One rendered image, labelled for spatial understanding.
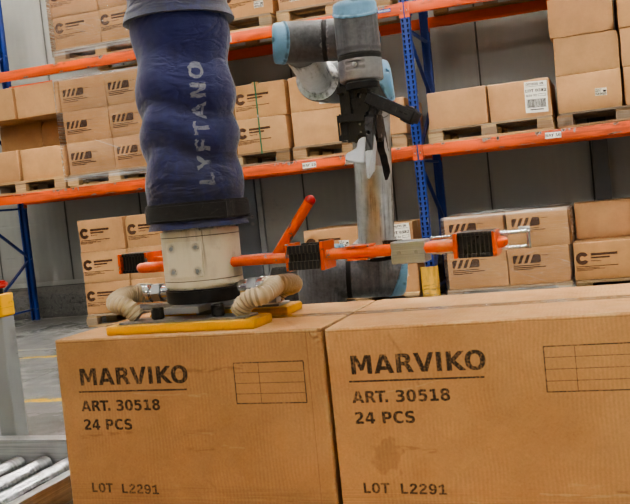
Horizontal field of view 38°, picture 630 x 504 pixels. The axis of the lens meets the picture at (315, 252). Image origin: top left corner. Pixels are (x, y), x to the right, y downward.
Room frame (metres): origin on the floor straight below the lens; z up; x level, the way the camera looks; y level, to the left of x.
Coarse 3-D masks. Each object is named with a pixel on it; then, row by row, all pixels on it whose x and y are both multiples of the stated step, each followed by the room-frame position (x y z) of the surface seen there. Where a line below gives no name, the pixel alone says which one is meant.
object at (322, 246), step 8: (328, 240) 1.89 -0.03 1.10; (288, 248) 1.87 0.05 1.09; (296, 248) 1.86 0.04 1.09; (304, 248) 1.85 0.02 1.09; (312, 248) 1.85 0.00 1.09; (320, 248) 1.85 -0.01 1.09; (328, 248) 1.89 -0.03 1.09; (288, 256) 1.88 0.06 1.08; (296, 256) 1.87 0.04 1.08; (304, 256) 1.86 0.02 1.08; (312, 256) 1.86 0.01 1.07; (320, 256) 1.85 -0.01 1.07; (288, 264) 1.87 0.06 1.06; (296, 264) 1.86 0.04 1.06; (304, 264) 1.86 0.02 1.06; (312, 264) 1.85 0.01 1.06; (320, 264) 1.94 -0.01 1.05; (328, 264) 1.88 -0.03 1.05; (288, 272) 1.88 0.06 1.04
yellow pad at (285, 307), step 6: (288, 300) 2.05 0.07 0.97; (228, 306) 2.04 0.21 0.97; (258, 306) 2.01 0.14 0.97; (264, 306) 2.00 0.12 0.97; (270, 306) 2.00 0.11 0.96; (276, 306) 1.99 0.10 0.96; (282, 306) 1.98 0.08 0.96; (288, 306) 1.98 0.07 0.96; (294, 306) 2.01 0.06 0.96; (300, 306) 2.05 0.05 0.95; (228, 312) 2.02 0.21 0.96; (258, 312) 1.99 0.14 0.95; (264, 312) 1.99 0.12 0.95; (270, 312) 1.98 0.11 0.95; (276, 312) 1.98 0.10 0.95; (282, 312) 1.97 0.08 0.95; (288, 312) 1.97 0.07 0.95
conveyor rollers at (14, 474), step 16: (0, 464) 2.49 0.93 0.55; (16, 464) 2.52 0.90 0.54; (32, 464) 2.46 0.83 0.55; (48, 464) 2.50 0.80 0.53; (64, 464) 2.44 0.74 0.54; (0, 480) 2.33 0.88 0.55; (16, 480) 2.37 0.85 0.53; (32, 480) 2.31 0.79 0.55; (48, 480) 2.35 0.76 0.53; (0, 496) 2.19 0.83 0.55; (16, 496) 2.23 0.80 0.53
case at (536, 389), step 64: (384, 320) 1.74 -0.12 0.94; (448, 320) 1.65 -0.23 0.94; (512, 320) 1.60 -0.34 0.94; (576, 320) 1.56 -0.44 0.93; (384, 384) 1.68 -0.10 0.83; (448, 384) 1.64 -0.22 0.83; (512, 384) 1.60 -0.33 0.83; (576, 384) 1.56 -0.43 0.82; (384, 448) 1.68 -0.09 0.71; (448, 448) 1.64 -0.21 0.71; (512, 448) 1.60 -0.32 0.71; (576, 448) 1.57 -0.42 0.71
